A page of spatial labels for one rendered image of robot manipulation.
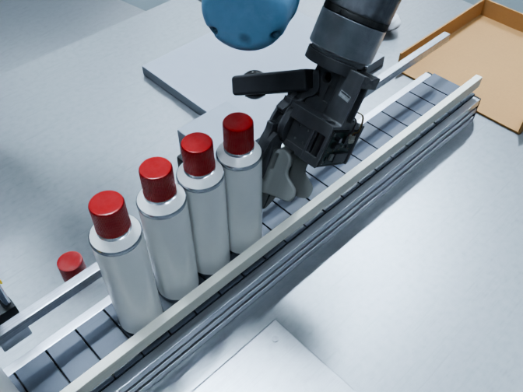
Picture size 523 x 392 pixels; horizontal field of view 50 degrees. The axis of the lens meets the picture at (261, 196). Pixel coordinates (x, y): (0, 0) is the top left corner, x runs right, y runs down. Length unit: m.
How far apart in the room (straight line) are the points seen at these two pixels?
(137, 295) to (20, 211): 0.35
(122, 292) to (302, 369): 0.21
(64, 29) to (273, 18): 0.87
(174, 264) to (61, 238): 0.27
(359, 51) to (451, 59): 0.59
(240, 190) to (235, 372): 0.20
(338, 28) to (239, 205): 0.22
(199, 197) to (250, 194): 0.07
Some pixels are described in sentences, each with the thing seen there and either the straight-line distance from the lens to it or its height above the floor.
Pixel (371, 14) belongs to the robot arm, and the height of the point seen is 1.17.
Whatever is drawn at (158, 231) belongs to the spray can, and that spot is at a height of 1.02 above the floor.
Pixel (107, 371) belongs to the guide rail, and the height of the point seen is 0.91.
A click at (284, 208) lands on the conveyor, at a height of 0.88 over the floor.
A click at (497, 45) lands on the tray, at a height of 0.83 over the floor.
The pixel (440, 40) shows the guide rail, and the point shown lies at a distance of 0.99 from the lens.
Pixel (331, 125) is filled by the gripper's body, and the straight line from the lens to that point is 0.61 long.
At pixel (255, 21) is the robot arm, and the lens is 0.48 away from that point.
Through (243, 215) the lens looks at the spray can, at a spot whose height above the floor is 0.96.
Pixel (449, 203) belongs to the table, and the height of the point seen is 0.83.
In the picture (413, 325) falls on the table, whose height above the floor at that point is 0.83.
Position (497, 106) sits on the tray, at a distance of 1.10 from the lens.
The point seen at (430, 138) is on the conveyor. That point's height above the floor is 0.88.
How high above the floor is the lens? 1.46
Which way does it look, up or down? 48 degrees down
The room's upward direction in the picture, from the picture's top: straight up
